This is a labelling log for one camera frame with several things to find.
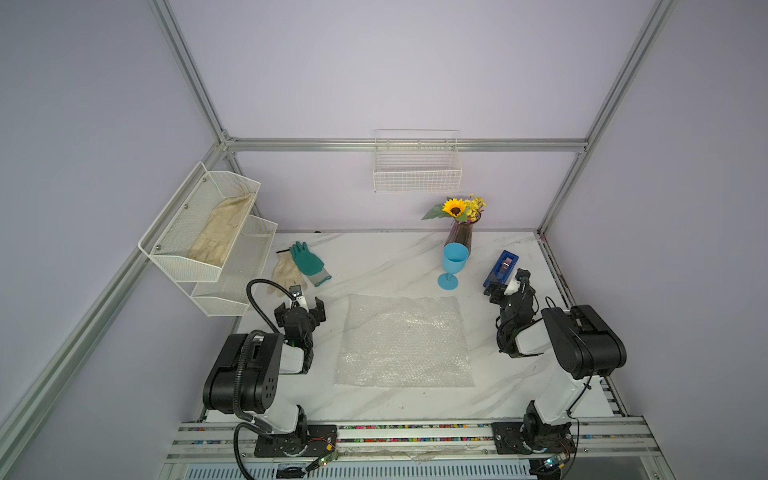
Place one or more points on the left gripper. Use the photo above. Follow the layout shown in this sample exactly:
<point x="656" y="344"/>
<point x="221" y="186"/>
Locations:
<point x="279" y="315"/>

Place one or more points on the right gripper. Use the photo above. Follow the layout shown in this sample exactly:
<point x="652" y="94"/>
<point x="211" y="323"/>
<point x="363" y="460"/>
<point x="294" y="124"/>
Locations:
<point x="498" y="293"/>

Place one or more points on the blue plastic wine glass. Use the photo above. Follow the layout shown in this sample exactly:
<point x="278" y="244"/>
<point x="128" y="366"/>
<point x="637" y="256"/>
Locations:
<point x="455" y="256"/>

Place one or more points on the clear bubble wrap sheet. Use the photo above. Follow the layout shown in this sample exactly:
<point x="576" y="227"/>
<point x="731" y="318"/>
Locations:
<point x="401" y="342"/>

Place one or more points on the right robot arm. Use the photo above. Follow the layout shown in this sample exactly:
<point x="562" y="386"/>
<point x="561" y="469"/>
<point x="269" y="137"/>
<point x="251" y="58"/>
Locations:
<point x="585" y="347"/>

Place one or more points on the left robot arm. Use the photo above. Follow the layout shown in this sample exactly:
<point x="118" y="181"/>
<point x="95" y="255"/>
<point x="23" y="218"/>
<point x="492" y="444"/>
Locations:
<point x="244" y="378"/>

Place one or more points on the blue tape dispenser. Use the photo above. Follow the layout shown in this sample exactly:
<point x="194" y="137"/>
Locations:
<point x="503" y="268"/>

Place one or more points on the beige work glove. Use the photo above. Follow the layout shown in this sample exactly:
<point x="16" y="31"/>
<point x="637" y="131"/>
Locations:
<point x="286" y="272"/>

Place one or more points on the green work glove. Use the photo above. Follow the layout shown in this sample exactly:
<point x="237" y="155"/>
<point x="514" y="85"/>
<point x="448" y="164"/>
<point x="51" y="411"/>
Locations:
<point x="309" y="264"/>

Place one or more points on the lower white mesh shelf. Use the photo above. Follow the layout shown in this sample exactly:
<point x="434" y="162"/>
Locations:
<point x="227" y="296"/>

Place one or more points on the dark glass flower vase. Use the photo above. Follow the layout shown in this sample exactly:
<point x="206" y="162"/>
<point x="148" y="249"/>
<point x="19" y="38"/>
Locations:
<point x="462" y="233"/>

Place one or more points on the sunflower bouquet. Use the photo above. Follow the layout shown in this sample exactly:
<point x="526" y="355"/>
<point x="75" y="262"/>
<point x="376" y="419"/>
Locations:
<point x="461" y="210"/>

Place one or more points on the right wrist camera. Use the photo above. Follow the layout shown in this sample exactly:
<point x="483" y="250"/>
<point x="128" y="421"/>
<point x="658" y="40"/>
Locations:
<point x="512" y="287"/>

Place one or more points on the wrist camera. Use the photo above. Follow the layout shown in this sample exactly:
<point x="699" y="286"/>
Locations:
<point x="512" y="287"/>
<point x="298" y="295"/>

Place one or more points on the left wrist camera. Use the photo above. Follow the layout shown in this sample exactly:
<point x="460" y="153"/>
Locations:
<point x="298" y="295"/>

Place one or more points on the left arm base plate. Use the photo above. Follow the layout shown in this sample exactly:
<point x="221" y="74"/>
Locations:
<point x="312" y="441"/>

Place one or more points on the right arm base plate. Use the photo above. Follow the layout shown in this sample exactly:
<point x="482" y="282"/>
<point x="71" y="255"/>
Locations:
<point x="517" y="438"/>

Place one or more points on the white wire wall basket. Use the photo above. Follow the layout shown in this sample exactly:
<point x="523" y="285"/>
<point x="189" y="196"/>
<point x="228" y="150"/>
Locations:
<point x="416" y="161"/>

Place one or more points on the aluminium front rail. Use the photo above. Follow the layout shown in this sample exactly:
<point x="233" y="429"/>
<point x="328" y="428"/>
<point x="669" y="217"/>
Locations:
<point x="594" y="448"/>

